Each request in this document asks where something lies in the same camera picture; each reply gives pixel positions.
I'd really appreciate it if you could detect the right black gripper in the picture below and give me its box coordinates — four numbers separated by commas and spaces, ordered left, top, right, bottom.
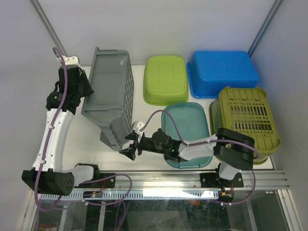
119, 132, 167, 161

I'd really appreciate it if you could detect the grey tray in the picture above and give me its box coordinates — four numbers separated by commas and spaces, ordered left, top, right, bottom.
81, 48, 134, 151

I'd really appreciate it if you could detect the teal translucent tub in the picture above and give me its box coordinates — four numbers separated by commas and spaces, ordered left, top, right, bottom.
161, 102, 214, 169

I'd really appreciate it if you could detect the lime green shallow tub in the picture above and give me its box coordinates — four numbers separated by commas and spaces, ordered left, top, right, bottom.
143, 55, 189, 106

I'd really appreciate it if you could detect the blue plastic tub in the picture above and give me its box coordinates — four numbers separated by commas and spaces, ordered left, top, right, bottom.
186, 51, 259, 99

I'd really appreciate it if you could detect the olive green slotted basket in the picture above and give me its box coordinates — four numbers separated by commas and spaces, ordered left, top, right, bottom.
209, 87, 281, 165

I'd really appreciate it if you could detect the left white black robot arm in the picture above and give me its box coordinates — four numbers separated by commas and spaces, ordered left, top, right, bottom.
22, 64, 101, 196

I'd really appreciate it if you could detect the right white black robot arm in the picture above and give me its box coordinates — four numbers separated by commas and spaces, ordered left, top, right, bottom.
119, 128, 255, 188

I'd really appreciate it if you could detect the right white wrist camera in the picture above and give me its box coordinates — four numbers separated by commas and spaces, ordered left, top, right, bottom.
132, 121, 145, 136

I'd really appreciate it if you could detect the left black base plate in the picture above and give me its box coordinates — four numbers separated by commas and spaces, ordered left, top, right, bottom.
76, 172, 116, 189

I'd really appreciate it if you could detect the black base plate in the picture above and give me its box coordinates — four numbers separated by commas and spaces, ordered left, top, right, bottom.
76, 172, 116, 189
200, 172, 244, 189

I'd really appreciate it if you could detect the aluminium mounting rail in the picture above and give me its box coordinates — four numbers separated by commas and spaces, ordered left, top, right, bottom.
30, 170, 289, 192

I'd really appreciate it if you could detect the white slotted cable duct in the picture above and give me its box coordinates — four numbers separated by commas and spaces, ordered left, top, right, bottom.
39, 190, 219, 200

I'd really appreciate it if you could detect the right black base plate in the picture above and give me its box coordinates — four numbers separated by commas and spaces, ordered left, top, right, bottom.
200, 172, 244, 189

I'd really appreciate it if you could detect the left aluminium frame post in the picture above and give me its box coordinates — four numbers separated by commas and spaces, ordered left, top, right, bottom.
30, 0, 68, 56

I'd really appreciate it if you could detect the aluminium frame post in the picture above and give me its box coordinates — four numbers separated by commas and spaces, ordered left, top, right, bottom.
30, 0, 68, 56
248, 0, 284, 58

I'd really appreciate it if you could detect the right aluminium frame post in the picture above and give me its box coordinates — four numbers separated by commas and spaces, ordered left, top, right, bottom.
248, 0, 284, 58

